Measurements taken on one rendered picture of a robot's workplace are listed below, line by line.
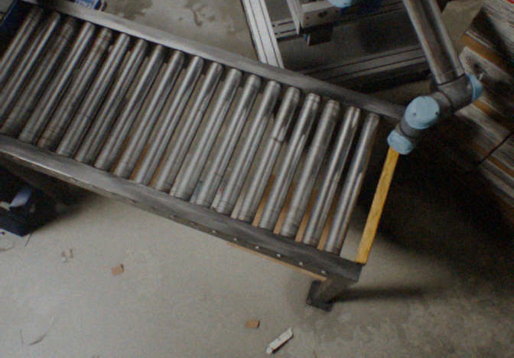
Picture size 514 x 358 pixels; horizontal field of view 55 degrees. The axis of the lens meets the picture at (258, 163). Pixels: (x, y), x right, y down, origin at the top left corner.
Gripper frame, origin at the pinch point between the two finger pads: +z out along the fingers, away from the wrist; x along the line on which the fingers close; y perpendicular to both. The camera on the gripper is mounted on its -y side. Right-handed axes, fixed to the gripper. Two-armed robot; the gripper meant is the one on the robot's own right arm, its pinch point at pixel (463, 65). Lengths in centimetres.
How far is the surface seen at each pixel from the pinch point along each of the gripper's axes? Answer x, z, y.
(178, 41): 75, -47, -6
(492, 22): 1.0, 8.2, 11.5
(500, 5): 1.6, 7.6, 18.9
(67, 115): 84, -88, -7
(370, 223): -7, -56, -3
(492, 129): -20.1, 6.9, -30.3
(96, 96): 81, -77, -6
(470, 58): 0.2, 7.3, -5.5
